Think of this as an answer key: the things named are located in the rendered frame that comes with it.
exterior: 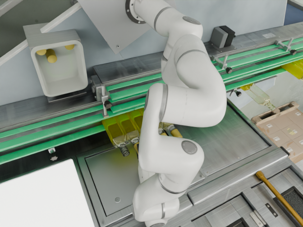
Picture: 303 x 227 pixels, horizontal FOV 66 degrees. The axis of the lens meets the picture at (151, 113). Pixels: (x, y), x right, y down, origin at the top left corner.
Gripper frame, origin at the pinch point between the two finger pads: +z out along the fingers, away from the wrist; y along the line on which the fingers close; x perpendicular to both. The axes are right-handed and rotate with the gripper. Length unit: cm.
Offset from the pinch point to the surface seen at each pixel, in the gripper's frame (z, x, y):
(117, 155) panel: 7.8, 8.9, -12.7
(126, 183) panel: -6.3, 6.6, -12.8
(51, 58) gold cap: 27.0, 29.9, 26.6
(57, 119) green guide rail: 17.6, 31.6, 4.0
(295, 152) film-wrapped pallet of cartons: 109, -303, -235
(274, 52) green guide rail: 43, -82, 14
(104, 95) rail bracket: 16.4, 12.2, 16.2
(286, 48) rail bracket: 44, -89, 16
